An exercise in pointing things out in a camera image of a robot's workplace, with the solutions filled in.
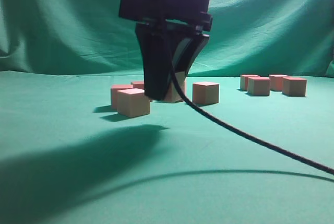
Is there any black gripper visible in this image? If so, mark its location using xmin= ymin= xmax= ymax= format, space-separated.
xmin=118 ymin=0 xmax=213 ymax=101

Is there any pink cube column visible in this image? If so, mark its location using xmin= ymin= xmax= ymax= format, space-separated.
xmin=130 ymin=80 xmax=145 ymax=90
xmin=163 ymin=72 xmax=186 ymax=103
xmin=180 ymin=80 xmax=186 ymax=95
xmin=192 ymin=81 xmax=220 ymax=105
xmin=240 ymin=74 xmax=259 ymax=91
xmin=269 ymin=74 xmax=290 ymax=91
xmin=247 ymin=77 xmax=270 ymax=96
xmin=117 ymin=88 xmax=150 ymax=117
xmin=110 ymin=85 xmax=133 ymax=110

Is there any green cloth backdrop and cover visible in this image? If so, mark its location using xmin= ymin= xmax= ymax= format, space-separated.
xmin=1 ymin=0 xmax=333 ymax=223

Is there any black camera cable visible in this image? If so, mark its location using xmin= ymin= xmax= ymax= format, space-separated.
xmin=156 ymin=20 xmax=334 ymax=175

